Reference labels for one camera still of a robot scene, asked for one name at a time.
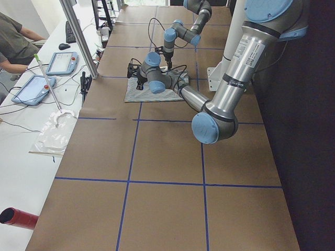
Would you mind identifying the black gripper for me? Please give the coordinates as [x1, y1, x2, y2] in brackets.
[136, 69, 148, 90]
[163, 52, 173, 70]

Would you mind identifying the blue white striped polo shirt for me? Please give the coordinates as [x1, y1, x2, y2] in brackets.
[124, 73, 183, 102]

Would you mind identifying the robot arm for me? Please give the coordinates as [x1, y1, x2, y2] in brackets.
[161, 0, 212, 69]
[127, 1, 310, 144]

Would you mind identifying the upper teach pendant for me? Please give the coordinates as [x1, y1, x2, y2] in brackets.
[46, 52, 79, 76]

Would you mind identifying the teach pendant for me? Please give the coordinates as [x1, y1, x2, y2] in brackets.
[46, 52, 79, 76]
[11, 75, 49, 106]

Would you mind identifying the black keyboard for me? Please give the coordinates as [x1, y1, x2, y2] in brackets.
[65, 21, 76, 43]

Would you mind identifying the black computer mouse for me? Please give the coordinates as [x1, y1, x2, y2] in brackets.
[58, 43, 71, 50]

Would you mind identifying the clear plastic bag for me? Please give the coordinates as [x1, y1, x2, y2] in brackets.
[29, 109, 77, 156]

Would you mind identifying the lower teach pendant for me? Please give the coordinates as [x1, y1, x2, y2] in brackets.
[11, 75, 49, 106]

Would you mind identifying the metal rod green tip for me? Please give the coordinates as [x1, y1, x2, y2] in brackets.
[34, 53, 62, 115]

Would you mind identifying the seated person grey shirt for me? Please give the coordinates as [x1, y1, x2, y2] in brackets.
[1, 13, 44, 74]

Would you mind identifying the red bottle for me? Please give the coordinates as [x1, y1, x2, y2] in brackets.
[1, 208, 39, 230]

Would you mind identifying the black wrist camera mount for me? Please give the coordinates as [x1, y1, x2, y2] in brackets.
[127, 63, 141, 78]
[154, 46, 165, 55]

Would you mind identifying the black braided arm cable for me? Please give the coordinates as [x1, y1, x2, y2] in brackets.
[147, 17, 194, 49]

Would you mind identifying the aluminium frame post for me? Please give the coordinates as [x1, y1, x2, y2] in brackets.
[59, 0, 98, 79]

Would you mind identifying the black frame rack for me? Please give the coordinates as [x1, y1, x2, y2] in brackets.
[91, 0, 116, 31]

